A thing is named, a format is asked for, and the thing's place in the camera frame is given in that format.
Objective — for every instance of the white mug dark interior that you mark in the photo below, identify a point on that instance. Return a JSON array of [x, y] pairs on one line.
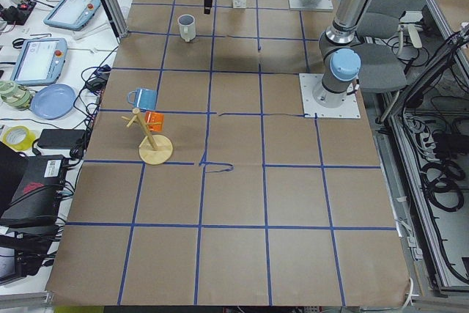
[[187, 27]]

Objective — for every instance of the blue mug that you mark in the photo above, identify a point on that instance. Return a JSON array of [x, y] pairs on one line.
[[143, 98]]

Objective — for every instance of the orange mug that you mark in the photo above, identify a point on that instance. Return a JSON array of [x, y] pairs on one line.
[[154, 121]]

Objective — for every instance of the far teach pendant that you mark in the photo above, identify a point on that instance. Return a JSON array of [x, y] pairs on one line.
[[72, 14]]

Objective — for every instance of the teach pendant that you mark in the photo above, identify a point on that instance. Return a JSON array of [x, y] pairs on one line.
[[40, 62], [72, 14]]

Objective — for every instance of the wooden mug tree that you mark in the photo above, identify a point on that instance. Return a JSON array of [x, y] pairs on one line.
[[155, 148]]

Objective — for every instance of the near teach pendant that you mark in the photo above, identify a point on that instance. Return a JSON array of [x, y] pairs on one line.
[[40, 62]]

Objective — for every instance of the light blue plate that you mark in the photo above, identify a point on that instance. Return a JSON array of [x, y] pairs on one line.
[[53, 101]]

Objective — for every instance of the grey office chair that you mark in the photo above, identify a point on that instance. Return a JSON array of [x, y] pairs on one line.
[[381, 71]]

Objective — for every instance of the black scissors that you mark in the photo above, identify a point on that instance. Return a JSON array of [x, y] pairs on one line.
[[18, 43]]

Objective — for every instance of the black power adapter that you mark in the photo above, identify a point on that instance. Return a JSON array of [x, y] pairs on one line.
[[60, 138]]

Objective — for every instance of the green tape rolls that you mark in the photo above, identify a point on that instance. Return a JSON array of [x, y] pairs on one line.
[[15, 95]]

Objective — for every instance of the yellow tape roll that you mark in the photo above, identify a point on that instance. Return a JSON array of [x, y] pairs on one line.
[[19, 138]]

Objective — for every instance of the black electronics box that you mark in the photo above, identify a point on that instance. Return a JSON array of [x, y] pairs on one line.
[[33, 196]]

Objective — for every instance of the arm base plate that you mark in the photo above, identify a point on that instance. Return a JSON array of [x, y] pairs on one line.
[[320, 103], [311, 5]]

